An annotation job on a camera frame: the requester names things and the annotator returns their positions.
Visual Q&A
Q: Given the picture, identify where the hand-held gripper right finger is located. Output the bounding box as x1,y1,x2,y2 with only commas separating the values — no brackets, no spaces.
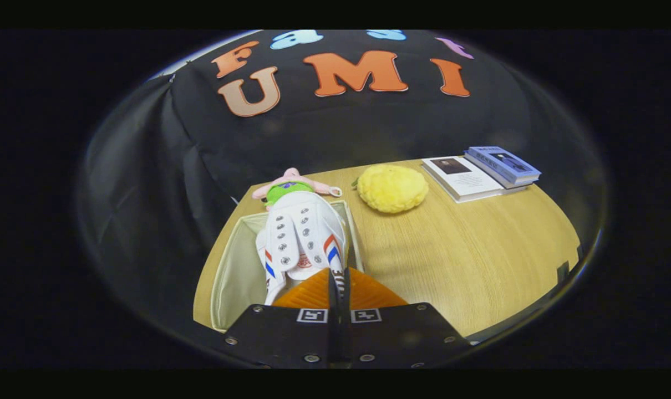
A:
344,268,473,369

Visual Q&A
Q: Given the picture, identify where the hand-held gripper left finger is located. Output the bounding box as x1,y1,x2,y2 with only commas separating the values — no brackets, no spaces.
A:
223,268,337,369

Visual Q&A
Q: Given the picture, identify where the brown fabric storage box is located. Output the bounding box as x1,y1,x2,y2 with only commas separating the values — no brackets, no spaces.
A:
210,198,365,333

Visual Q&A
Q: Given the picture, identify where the white canvas shoe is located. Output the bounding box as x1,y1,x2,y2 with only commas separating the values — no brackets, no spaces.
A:
255,191,348,306

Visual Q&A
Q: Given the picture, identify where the pink and green plush toy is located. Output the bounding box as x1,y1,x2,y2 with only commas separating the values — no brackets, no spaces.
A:
251,167,343,207

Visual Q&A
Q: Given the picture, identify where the yellow plush toy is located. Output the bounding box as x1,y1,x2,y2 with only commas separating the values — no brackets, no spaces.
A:
357,163,430,214

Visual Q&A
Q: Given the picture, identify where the white book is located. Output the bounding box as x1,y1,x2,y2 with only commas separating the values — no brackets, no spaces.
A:
421,156,528,204

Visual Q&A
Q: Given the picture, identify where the blue book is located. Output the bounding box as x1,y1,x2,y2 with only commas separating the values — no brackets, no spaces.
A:
464,146,542,187

